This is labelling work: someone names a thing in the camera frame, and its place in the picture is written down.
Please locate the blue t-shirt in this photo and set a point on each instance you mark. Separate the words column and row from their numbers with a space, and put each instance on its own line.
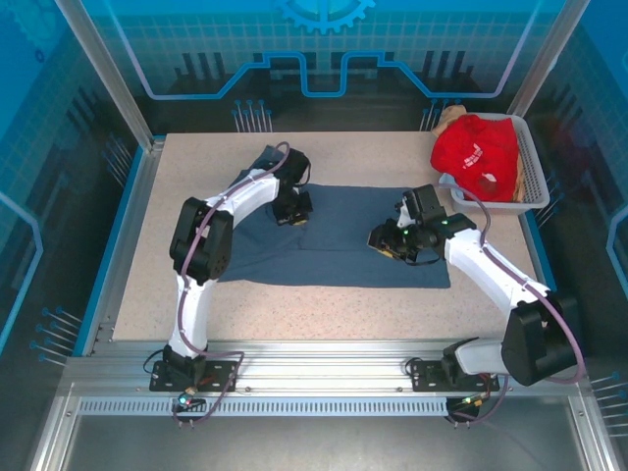
column 343, row 245

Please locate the grey plastic mesh basket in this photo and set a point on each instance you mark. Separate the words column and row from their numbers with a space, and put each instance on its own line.
column 532, row 167

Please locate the aluminium table side rail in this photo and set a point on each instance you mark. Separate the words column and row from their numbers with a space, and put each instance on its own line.
column 127, row 245

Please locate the small LED connector board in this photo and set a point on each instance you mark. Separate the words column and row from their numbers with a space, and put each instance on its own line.
column 468, row 401
column 185, row 401

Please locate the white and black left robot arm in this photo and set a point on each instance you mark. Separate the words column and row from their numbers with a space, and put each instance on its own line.
column 196, row 304

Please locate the aluminium frame post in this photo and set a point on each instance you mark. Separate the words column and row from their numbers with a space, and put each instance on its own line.
column 552, row 54
column 113, row 83

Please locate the wide aluminium base rail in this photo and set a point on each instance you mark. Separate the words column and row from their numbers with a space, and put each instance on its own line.
column 319, row 373

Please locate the red t-shirt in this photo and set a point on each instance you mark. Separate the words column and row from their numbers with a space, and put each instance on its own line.
column 476, row 152

